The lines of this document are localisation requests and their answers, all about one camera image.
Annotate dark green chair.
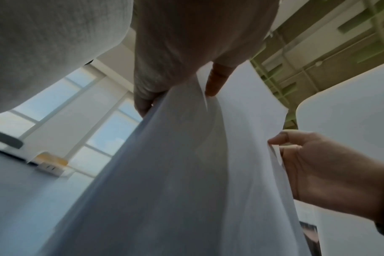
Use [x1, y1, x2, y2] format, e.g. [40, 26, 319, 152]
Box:
[0, 131, 24, 150]

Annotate grey felt pillar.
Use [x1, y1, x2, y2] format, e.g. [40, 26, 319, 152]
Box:
[0, 0, 134, 114]

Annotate person's right hand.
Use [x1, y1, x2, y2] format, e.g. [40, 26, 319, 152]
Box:
[267, 129, 384, 222]

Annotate yellow chair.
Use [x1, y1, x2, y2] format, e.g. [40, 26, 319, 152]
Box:
[36, 152, 69, 166]

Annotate aligned white paper stack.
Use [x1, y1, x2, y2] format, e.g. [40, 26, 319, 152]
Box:
[40, 61, 310, 256]

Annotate narrow window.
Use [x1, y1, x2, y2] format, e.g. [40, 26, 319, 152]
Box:
[0, 66, 104, 138]

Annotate white power strip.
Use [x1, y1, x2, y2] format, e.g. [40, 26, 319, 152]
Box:
[35, 161, 68, 178]

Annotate large framed window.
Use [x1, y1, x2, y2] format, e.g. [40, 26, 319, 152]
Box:
[68, 98, 145, 176]

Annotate person's left hand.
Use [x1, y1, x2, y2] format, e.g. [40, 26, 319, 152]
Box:
[131, 0, 281, 118]

